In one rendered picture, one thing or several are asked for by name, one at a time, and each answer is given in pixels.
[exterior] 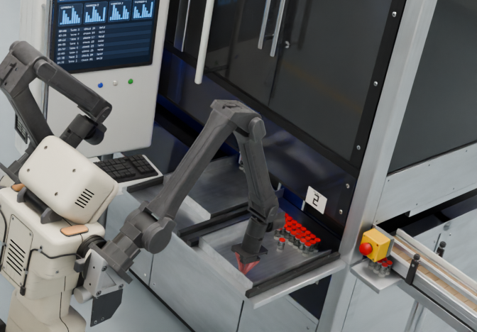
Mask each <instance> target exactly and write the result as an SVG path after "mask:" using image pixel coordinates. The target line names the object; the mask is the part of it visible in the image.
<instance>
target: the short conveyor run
mask: <svg viewBox="0 0 477 332"><path fill-rule="evenodd" d="M393 237H394V238H395V242H394V244H393V249H392V251H391V254H390V255H389V256H387V257H386V258H387V260H390V261H392V262H393V263H392V267H391V270H390V271H392V272H393V273H395V274H396V275H397V276H398V277H400V278H401V279H402V281H401V283H400V284H399V285H397V286H398V287H399V288H401V290H403V291H404V292H406V293H407V294H409V295H410V296H411V297H412V298H413V299H415V300H416V301H418V302H419V303H420V304H421V305H423V306H424V307H425V308H427V309H428V310H430V311H431V312H432V313H433V314H435V315H436V316H438V317H439V318H440V319H441V320H442V321H444V322H445V323H447V324H448V325H450V326H451V327H452V328H453V329H455V330H456V331H458V332H477V282H476V281H474V280H473V279H471V278H470V277H469V276H467V275H465V274H464V273H463V272H462V271H460V270H458V269H457V268H455V267H454V266H453V265H451V264H450V263H448V262H447V261H446V260H444V259H443V255H444V251H445V249H443V248H445V247H446V243H445V242H444V241H441V242H440V244H439V247H438V248H437V251H436V253H434V252H433V251H431V250H430V249H429V248H427V247H426V246H424V245H423V244H421V243H420V242H419V241H417V240H415V239H414V238H413V237H412V236H410V235H408V234H407V233H406V232H404V231H403V230H401V229H400V228H398V229H397V235H395V236H393Z"/></svg>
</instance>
